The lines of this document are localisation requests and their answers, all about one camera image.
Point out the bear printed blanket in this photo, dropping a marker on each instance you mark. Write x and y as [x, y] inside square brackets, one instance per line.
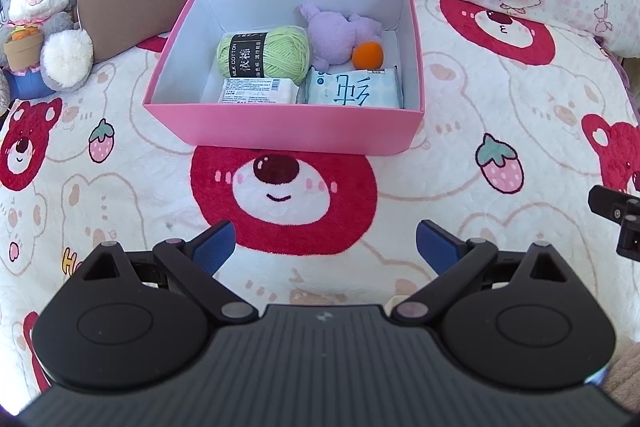
[450, 187]

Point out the green yarn ball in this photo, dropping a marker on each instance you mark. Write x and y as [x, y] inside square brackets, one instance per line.
[280, 52]

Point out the pink cardboard box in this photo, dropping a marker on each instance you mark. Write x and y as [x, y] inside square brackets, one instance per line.
[280, 129]

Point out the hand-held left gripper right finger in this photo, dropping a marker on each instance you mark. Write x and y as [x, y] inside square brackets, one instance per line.
[437, 247]

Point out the brown fuzzy cloth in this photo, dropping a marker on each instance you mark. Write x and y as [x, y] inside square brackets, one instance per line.
[625, 372]

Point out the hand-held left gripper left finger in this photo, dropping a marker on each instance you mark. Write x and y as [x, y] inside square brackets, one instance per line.
[215, 247]

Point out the small white blue packet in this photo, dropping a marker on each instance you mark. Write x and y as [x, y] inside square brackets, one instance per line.
[260, 91]

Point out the blue wet wipes pack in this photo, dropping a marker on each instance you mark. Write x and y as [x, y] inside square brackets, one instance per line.
[350, 89]

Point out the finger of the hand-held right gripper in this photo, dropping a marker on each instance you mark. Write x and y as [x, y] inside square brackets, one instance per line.
[610, 202]

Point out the purple plush toy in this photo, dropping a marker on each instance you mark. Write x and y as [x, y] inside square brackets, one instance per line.
[335, 34]

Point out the orange makeup sponge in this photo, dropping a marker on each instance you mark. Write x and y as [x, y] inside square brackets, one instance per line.
[367, 56]

